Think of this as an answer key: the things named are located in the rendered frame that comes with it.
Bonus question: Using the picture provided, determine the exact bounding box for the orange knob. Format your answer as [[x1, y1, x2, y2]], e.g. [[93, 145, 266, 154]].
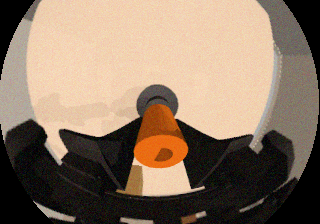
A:
[[133, 104, 188, 168]]

